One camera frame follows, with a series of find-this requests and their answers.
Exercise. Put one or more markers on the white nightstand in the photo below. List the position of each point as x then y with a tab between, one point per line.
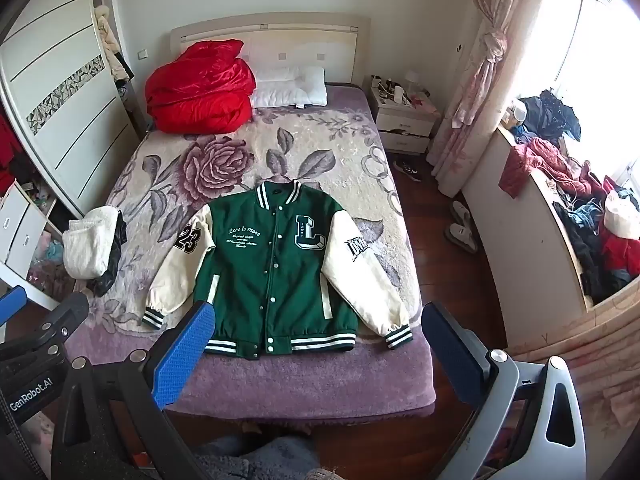
402	127

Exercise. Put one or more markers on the pile of mixed clothes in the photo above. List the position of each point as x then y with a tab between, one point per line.
590	210

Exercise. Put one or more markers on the pink floral curtain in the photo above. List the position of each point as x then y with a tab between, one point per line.
480	60

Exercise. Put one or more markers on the person's grey trouser leg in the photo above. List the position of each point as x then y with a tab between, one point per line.
255	457

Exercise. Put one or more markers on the white pillow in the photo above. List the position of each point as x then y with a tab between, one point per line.
292	87

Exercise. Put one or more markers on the dark sneakers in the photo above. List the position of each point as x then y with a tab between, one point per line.
407	170

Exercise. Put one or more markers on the white bottle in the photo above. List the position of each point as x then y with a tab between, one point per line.
398	94

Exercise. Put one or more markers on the beige wooden bed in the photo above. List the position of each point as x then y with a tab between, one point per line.
300	35

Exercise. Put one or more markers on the green and cream varsity jacket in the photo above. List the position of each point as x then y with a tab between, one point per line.
265	260

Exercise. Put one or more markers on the white drawer unit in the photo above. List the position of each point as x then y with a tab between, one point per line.
20	230

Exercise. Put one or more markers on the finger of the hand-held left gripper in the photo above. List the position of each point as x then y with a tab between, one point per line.
12	302
62	322

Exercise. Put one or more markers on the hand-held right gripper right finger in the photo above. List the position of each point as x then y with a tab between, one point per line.
455	355

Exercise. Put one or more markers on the white slipper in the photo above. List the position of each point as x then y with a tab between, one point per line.
461	212
462	237

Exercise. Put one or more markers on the cream fleece garment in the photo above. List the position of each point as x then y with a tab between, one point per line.
87	245

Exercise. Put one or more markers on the white sliding door wardrobe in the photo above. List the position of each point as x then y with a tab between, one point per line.
60	85

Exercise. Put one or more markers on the black garment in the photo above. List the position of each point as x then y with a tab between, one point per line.
111	260

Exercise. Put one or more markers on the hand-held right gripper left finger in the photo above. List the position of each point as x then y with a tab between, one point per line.
182	355

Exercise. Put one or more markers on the hanging beige garment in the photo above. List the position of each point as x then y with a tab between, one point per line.
110	40

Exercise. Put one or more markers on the floral purple plush blanket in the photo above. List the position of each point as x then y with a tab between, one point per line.
300	150

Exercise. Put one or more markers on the red quilt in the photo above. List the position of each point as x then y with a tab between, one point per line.
200	90

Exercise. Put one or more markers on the red hanging clothes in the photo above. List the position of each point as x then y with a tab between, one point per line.
10	155

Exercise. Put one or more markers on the white window sill cabinet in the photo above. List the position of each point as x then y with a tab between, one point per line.
520	240

